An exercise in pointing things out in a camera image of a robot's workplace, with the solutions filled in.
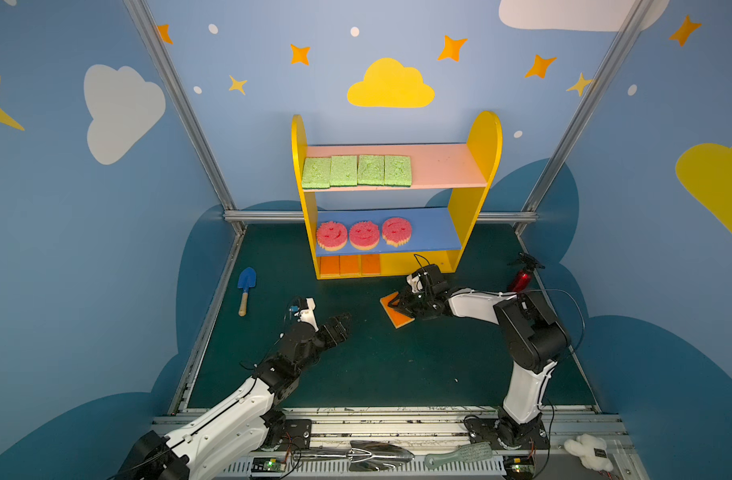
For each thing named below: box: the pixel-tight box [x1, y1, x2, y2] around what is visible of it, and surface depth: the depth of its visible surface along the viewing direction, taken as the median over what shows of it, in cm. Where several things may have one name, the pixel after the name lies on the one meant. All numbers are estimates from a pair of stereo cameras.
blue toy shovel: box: [238, 267, 257, 317], surface depth 106 cm
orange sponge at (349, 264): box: [340, 255, 359, 275], surface depth 110 cm
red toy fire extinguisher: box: [507, 252, 545, 293], surface depth 95 cm
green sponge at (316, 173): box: [302, 157, 331, 189], surface depth 76 cm
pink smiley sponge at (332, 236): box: [316, 221, 348, 252], surface depth 98 cm
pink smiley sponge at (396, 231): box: [382, 217, 412, 248], surface depth 100 cm
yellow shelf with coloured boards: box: [292, 110, 503, 280], surface depth 92 cm
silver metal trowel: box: [294, 440, 415, 472], surface depth 72 cm
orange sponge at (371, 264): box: [361, 254, 381, 275], surface depth 110 cm
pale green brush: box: [424, 442, 493, 469], surface depth 73 cm
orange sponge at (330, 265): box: [321, 256, 340, 275], surface depth 109 cm
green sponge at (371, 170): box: [357, 155, 385, 186], surface depth 78 cm
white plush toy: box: [563, 434, 614, 472], surface depth 72 cm
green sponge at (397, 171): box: [384, 155, 412, 187], surface depth 78 cm
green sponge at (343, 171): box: [330, 155, 358, 187], surface depth 78 cm
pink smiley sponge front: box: [349, 220, 381, 251], surface depth 98 cm
